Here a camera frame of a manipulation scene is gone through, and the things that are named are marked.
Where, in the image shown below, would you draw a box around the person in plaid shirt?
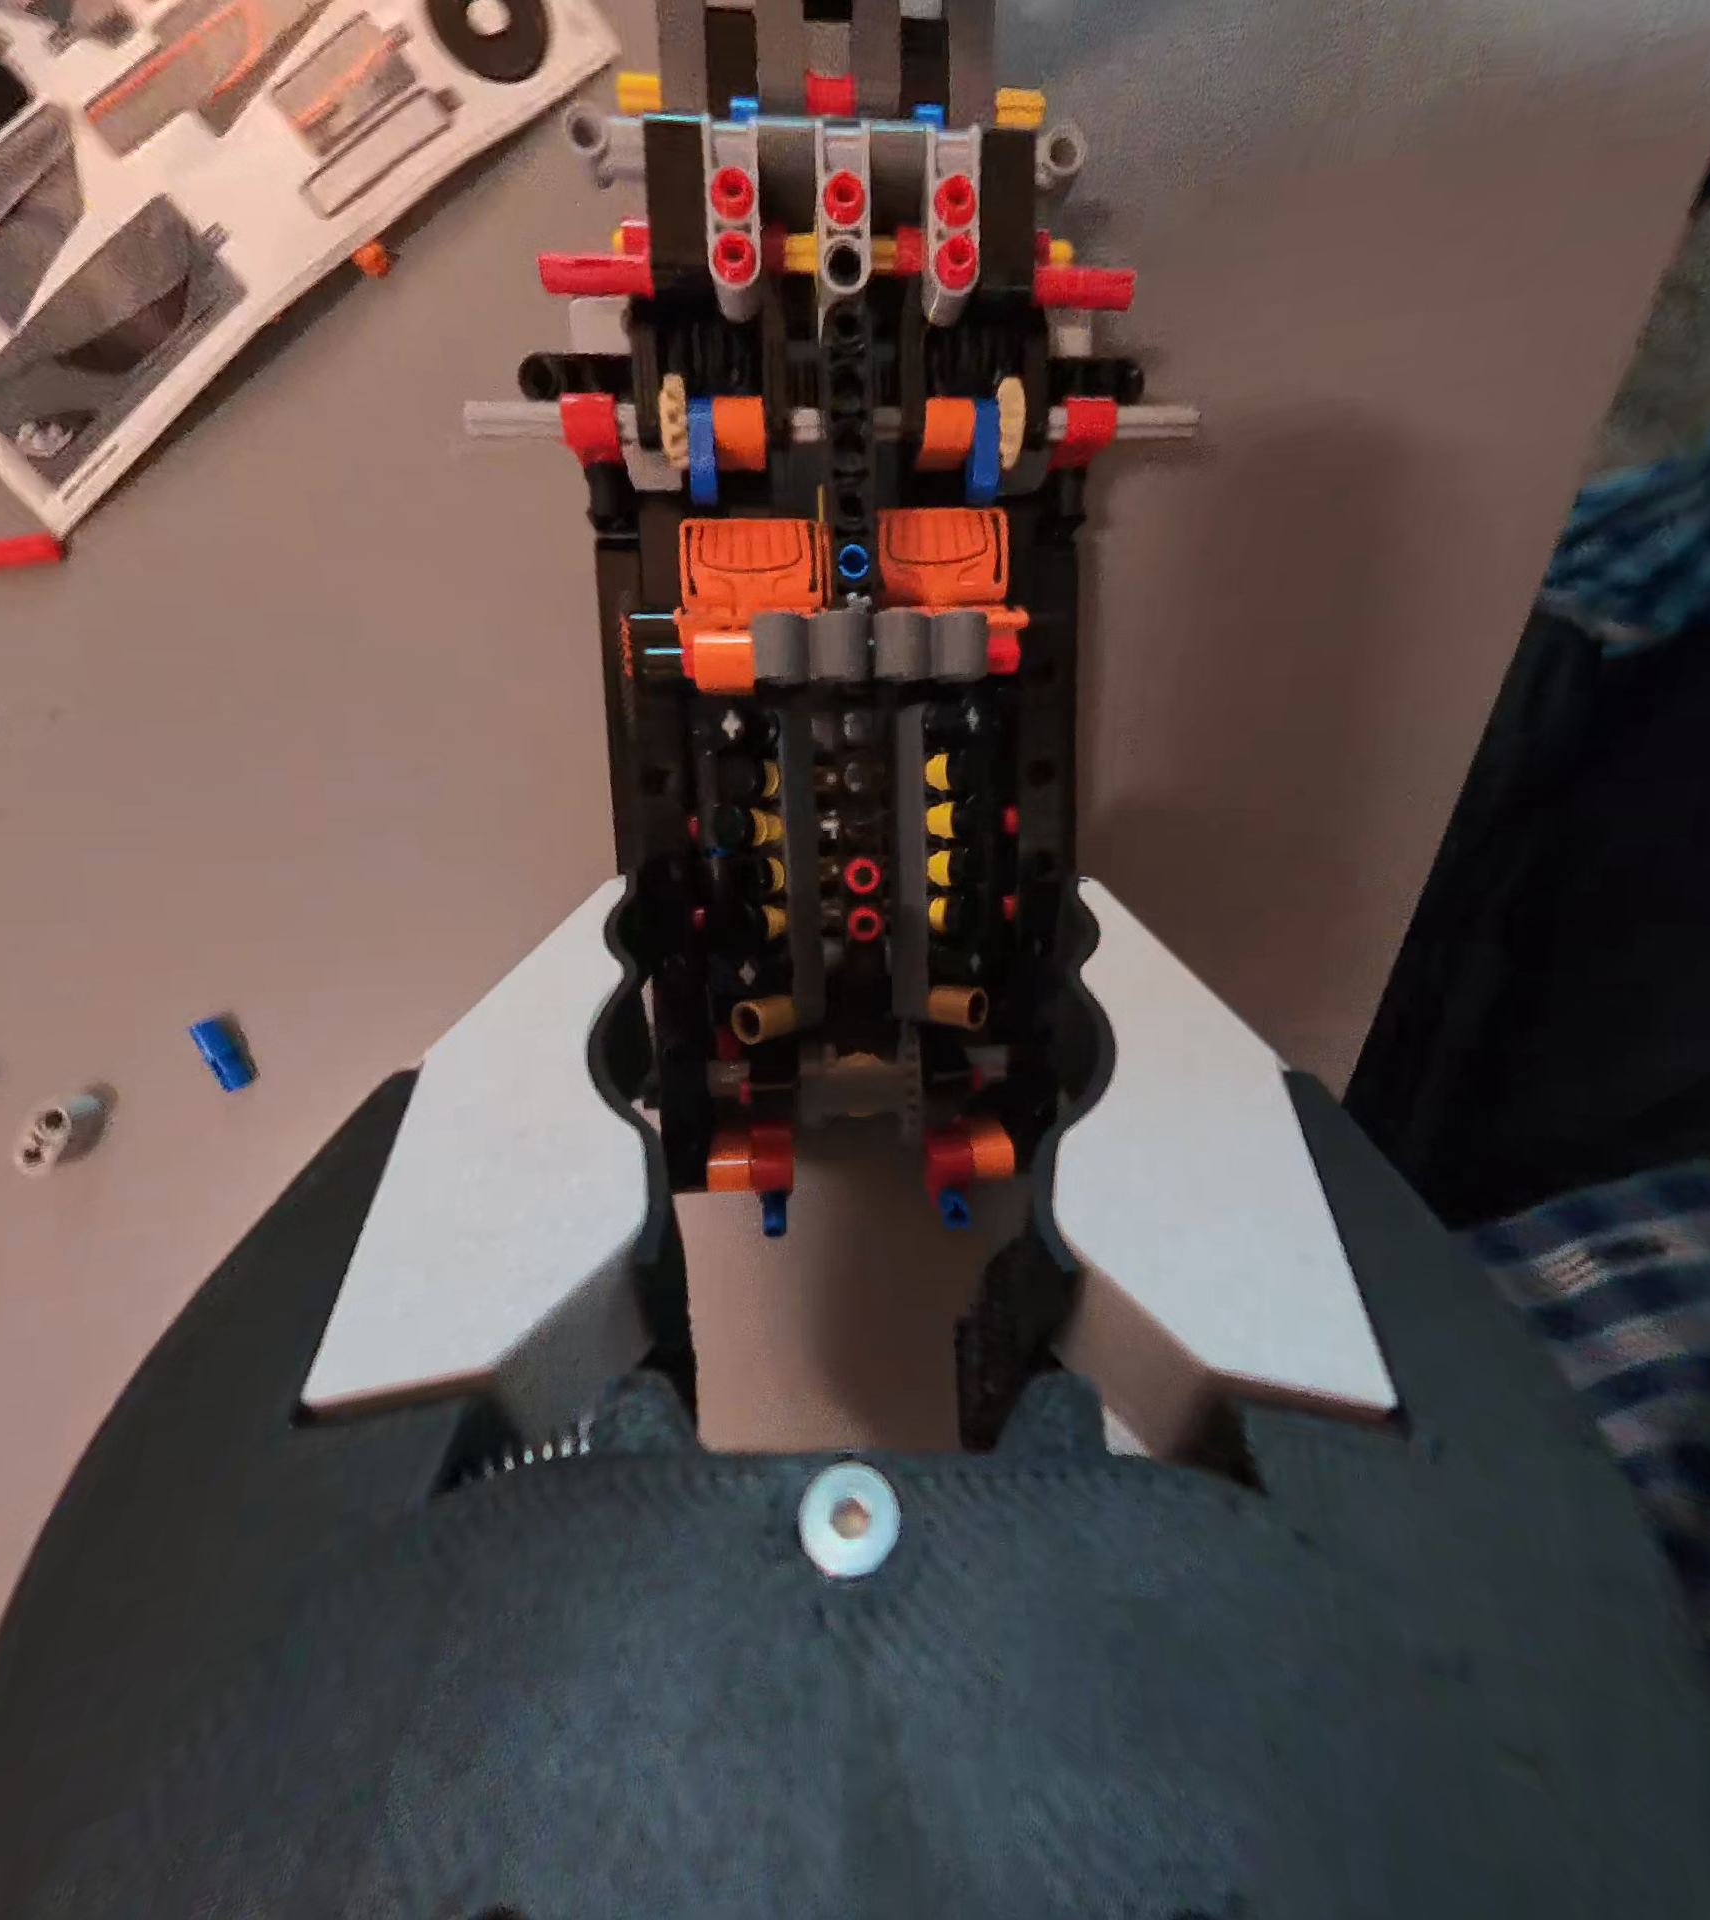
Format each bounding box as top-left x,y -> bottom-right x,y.
1462,352 -> 1710,1854

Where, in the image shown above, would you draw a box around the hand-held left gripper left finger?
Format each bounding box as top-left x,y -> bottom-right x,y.
301,876 -> 709,1450

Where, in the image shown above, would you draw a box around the dark trousers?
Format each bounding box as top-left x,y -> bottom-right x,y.
1343,592 -> 1710,1231

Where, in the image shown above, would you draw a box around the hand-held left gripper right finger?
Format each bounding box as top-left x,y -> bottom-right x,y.
956,876 -> 1403,1453

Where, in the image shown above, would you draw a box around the black orange lego car chassis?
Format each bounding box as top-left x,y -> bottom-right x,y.
464,0 -> 1203,1239

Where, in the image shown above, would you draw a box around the light grey lego connector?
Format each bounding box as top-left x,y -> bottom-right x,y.
15,1086 -> 120,1176

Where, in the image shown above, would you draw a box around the lego sticker sheet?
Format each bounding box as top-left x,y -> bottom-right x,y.
0,0 -> 621,533

